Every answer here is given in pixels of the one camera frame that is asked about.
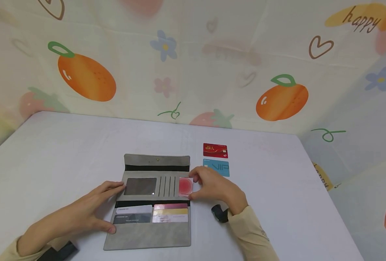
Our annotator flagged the dark grey card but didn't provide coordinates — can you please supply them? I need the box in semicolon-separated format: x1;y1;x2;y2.
113;213;152;224

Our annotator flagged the person's left hand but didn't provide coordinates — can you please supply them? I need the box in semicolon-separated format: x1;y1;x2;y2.
26;181;127;256

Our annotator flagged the person's left forearm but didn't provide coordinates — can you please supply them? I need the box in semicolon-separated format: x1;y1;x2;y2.
0;232;61;261

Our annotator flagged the light blue card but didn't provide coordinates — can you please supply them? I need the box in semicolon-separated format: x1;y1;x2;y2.
203;159;230;177

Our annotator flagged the white patterned card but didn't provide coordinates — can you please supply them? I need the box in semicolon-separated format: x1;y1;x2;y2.
152;214;189;223

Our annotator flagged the person's right forearm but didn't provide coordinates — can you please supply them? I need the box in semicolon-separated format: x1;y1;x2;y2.
227;205;280;261

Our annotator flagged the black wrist band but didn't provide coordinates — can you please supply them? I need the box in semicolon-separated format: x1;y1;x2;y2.
211;204;229;223
36;241;79;261

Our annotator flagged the pink round-print card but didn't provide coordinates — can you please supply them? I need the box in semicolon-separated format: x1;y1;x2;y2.
178;177;194;197

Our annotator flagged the red card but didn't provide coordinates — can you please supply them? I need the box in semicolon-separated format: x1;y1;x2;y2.
203;143;229;159

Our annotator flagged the grey wallet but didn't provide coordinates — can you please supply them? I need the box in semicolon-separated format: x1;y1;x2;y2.
103;154;192;251

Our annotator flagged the person's right hand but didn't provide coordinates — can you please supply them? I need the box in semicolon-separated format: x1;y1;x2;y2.
189;166;249;216

